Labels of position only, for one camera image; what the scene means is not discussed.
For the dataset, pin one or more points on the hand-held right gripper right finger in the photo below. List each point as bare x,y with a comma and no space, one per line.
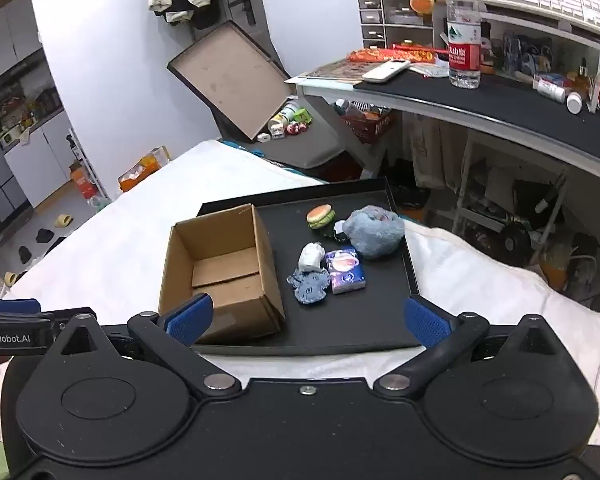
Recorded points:
425,322

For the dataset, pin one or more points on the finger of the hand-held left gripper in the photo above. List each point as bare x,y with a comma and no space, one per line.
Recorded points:
15,306

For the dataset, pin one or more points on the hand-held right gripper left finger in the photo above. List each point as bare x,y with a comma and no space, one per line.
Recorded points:
190,317

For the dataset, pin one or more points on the black tray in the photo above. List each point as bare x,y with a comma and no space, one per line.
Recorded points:
380,300

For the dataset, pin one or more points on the brown cardboard box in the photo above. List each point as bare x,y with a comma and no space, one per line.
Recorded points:
267,280

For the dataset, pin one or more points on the blue tissue packet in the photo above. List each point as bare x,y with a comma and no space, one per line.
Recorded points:
345,270

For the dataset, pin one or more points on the blue fluffy plush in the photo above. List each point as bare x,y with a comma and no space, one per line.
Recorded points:
375,235

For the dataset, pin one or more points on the blue denim plush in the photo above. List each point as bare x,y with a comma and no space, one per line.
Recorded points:
307,287

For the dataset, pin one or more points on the white ball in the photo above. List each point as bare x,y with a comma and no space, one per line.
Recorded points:
310,257

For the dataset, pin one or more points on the yellow slipper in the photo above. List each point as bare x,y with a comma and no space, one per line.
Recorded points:
63,220
16,279

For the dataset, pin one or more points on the black slipper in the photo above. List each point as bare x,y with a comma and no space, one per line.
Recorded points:
25,254
44,235

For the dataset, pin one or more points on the black heart plush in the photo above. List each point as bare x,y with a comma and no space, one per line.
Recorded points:
337,235

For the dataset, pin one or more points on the white metal rack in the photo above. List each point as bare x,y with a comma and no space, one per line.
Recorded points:
480,200

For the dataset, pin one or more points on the orange bag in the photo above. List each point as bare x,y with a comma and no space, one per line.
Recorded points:
83,180

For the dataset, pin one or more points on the burger plush toy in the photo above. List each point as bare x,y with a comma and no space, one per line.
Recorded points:
320,215

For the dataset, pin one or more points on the white kitchen cabinet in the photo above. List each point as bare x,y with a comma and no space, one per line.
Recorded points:
40,155

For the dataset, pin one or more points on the orange clear box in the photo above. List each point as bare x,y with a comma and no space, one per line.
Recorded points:
145,167

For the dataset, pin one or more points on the beige tote bag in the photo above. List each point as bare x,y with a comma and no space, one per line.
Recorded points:
430,150

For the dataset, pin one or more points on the white charger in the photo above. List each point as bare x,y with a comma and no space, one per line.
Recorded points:
264,137

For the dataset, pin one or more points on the grey chair seat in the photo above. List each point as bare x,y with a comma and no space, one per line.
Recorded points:
305,150

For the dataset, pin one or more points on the red plastic basket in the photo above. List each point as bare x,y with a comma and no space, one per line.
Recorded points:
365,127

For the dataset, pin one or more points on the black-topped desk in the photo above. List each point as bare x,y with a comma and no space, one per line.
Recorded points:
480,105

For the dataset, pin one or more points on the green snack packet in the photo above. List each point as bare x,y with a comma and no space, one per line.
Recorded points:
305,116

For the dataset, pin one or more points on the large brown box lid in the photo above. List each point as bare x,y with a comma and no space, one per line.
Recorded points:
225,75

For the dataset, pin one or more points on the white remote control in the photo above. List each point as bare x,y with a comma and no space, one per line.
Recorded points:
385,71

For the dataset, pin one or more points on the white tube bottle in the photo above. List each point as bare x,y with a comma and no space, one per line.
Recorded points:
549,90

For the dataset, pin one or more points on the white pill bottle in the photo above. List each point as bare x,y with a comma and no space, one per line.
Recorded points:
574,102

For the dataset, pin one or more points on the magazine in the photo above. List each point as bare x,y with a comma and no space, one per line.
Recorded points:
335,71

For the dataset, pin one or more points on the red snack packet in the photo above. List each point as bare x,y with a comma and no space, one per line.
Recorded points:
380,54

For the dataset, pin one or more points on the clear water bottle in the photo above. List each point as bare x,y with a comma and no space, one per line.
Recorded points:
462,35

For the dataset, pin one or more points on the grey drawer organizer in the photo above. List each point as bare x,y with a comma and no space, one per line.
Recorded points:
375,20

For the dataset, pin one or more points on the orange round plush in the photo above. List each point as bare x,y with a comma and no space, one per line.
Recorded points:
422,3

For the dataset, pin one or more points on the white monitor riser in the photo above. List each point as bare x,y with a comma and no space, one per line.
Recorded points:
545,24

